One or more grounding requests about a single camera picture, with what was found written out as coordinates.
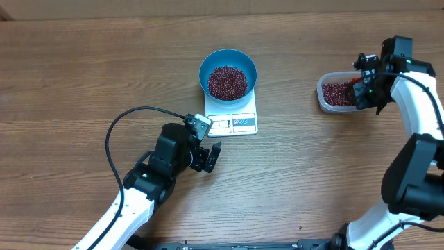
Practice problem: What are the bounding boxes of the orange scoop with blue handle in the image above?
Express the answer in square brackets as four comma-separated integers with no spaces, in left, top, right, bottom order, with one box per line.
[350,78,359,85]

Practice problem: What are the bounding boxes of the clear plastic food container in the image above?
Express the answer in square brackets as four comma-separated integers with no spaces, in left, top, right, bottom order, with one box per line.
[316,71,361,114]

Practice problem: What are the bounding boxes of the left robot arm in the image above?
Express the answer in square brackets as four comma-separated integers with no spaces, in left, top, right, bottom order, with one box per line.
[74,115,221,250]

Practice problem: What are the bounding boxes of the red beans in bowl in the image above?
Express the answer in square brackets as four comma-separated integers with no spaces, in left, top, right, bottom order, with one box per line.
[207,65,248,101]

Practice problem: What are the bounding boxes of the white digital kitchen scale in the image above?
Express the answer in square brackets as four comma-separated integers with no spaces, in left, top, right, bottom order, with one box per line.
[205,90,258,138]

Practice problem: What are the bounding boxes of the teal plastic bowl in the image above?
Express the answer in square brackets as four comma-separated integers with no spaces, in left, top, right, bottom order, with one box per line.
[198,49,258,100]

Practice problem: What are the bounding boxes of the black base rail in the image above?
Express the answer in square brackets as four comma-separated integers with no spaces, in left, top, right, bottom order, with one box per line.
[128,234,395,250]

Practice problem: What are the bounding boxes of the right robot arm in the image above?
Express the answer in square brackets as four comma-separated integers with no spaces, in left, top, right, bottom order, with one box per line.
[318,35,443,249]

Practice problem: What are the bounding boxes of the red adzuki beans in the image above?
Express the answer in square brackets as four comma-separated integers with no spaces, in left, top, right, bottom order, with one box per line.
[322,82,355,107]

